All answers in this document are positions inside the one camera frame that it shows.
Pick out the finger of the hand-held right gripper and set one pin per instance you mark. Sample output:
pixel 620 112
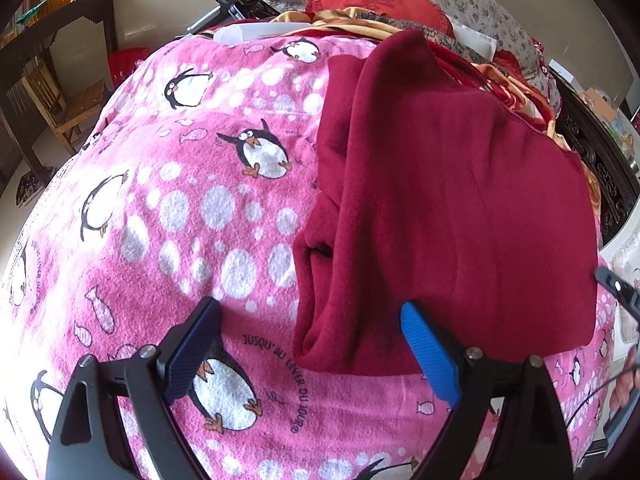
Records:
pixel 620 290

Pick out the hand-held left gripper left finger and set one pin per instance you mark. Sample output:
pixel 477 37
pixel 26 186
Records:
pixel 192 355

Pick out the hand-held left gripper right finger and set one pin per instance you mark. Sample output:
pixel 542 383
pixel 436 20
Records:
pixel 430 350

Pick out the dark red sweater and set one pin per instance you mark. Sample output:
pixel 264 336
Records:
pixel 450 210

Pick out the person's right hand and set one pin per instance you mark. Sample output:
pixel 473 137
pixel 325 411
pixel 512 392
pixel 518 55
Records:
pixel 627 387

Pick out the white lace cloth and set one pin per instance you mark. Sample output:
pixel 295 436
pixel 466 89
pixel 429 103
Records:
pixel 625 255

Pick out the pink penguin print blanket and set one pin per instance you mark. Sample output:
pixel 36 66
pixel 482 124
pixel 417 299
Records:
pixel 140 280

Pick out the dark carved headboard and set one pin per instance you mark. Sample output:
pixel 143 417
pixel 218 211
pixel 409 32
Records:
pixel 600 170

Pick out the cardboard box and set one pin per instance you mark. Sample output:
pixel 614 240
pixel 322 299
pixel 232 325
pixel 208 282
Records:
pixel 593 99

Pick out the orange and red patterned blanket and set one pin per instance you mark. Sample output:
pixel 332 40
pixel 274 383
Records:
pixel 520 95

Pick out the white flat box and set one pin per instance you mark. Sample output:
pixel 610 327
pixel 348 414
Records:
pixel 561 69

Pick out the pair of patterned slippers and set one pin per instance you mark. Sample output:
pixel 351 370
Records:
pixel 30 187

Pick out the small red ruffled pillow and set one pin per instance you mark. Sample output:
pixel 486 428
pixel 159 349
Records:
pixel 510 60

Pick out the wooden chair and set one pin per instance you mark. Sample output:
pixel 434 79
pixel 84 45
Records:
pixel 80 105

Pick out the white pillow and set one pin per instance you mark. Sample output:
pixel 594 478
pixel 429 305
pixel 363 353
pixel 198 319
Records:
pixel 475 40

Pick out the red waste bin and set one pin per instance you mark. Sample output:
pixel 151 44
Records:
pixel 125 65

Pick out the white plastic tube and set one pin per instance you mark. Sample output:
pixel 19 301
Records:
pixel 250 33

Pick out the black tripod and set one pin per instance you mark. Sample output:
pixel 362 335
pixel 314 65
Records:
pixel 235 2

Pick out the dark wooden table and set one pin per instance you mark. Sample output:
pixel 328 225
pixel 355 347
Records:
pixel 75 15

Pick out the green cloth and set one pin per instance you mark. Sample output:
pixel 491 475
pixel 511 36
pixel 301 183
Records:
pixel 28 16

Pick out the yellow plastic crate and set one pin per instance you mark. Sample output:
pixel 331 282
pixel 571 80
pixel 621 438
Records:
pixel 55 2

